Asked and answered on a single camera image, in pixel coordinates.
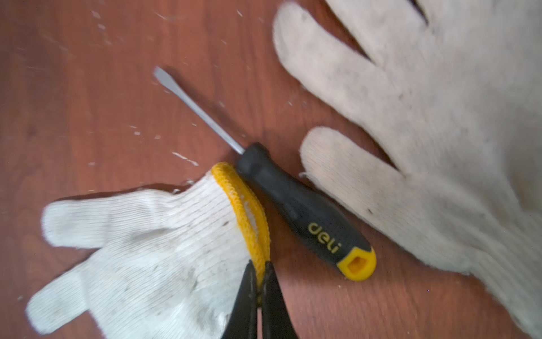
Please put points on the yellow black screwdriver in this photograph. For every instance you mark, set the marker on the yellow black screwdriver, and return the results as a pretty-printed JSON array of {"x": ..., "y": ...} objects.
[{"x": 313, "y": 218}]

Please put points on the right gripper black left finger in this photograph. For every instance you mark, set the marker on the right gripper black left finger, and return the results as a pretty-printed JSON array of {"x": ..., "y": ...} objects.
[{"x": 244, "y": 316}]

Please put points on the white glove red cuff right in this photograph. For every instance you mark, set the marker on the white glove red cuff right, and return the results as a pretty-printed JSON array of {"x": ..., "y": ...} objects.
[{"x": 451, "y": 91}]

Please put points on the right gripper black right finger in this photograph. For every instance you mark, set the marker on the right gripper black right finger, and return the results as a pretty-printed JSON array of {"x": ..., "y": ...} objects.
[{"x": 276, "y": 322}]

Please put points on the white glove yellow cuff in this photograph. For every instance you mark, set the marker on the white glove yellow cuff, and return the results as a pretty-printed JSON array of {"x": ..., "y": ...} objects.
[{"x": 163, "y": 265}]

